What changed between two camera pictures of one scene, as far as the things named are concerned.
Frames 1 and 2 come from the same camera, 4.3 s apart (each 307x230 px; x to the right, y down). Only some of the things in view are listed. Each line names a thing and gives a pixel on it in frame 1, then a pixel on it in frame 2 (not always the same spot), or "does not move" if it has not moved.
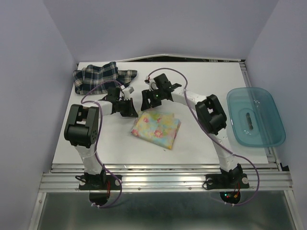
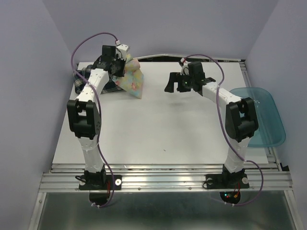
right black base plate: x=226 y=181 does not move
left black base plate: x=99 y=182 does not move
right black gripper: x=146 y=95 → x=175 y=77
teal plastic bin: x=255 y=118 does not move
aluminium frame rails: x=61 y=178 does not move
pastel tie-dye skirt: x=160 y=128 → x=132 y=81
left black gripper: x=131 y=111 → x=121 y=73
